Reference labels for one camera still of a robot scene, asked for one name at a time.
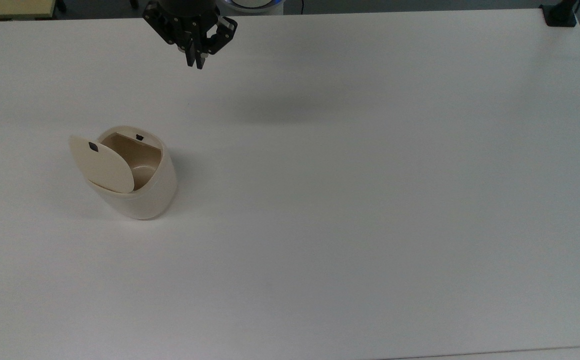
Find beige trash bin lid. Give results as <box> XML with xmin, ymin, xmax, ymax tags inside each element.
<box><xmin>68</xmin><ymin>134</ymin><xmax>135</xmax><ymax>194</ymax></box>

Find beige round trash bin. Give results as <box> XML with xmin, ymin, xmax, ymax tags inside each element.
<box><xmin>84</xmin><ymin>125</ymin><xmax>178</xmax><ymax>220</ymax></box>

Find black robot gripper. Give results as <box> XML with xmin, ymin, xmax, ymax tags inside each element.
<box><xmin>142</xmin><ymin>0</ymin><xmax>239</xmax><ymax>70</ymax></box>

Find beige wooden side table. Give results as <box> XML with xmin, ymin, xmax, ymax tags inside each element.
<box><xmin>0</xmin><ymin>0</ymin><xmax>57</xmax><ymax>21</ymax></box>

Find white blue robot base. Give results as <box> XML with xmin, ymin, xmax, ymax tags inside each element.
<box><xmin>219</xmin><ymin>0</ymin><xmax>285</xmax><ymax>16</ymax></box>

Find black table clamp mount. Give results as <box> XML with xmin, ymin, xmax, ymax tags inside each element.
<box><xmin>540</xmin><ymin>0</ymin><xmax>580</xmax><ymax>28</ymax></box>

